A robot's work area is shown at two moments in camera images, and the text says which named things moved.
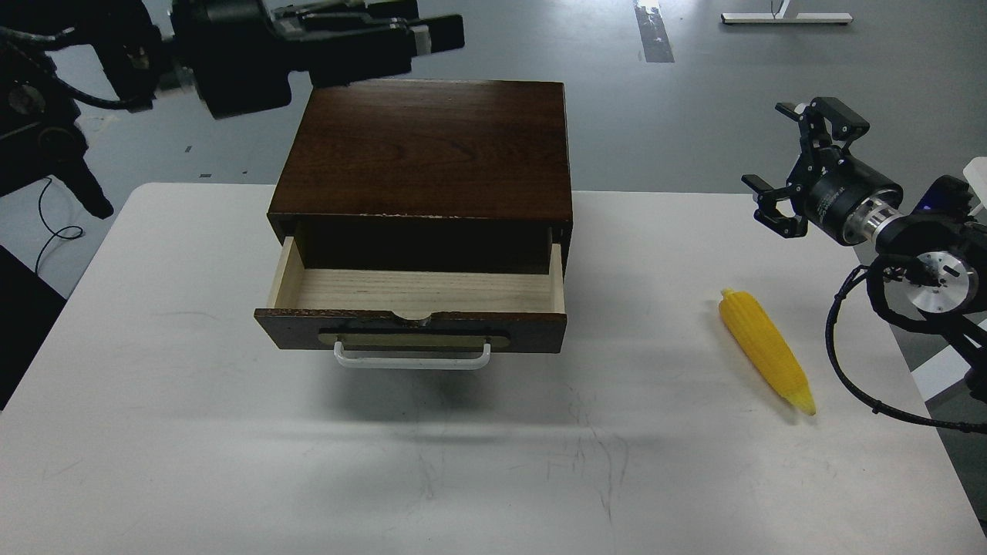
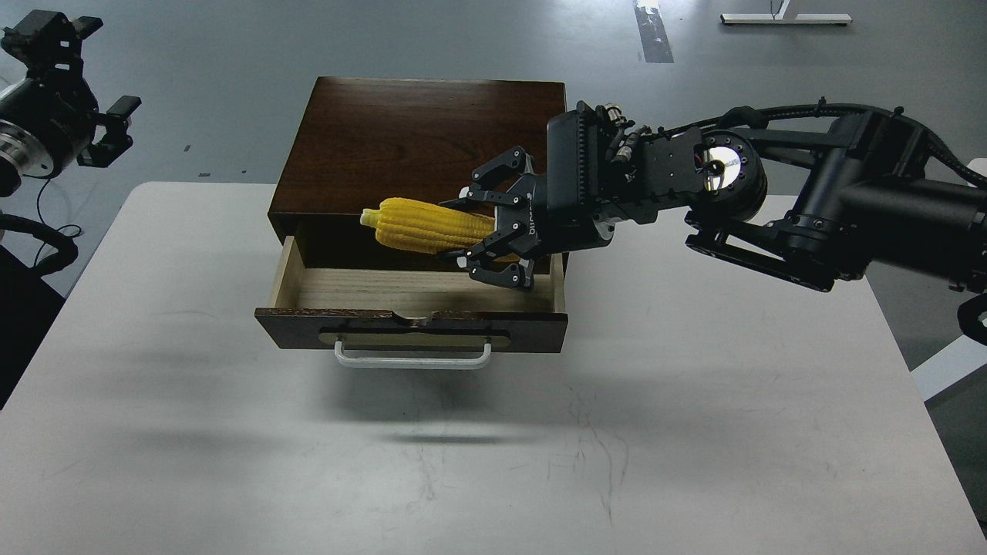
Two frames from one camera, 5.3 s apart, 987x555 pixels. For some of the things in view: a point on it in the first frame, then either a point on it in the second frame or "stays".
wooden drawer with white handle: [411, 321] stays
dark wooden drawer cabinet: [426, 177] stays
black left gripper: [238, 55] -> [58, 108]
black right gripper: [845, 199] -> [583, 177]
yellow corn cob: [769, 347] -> [426, 227]
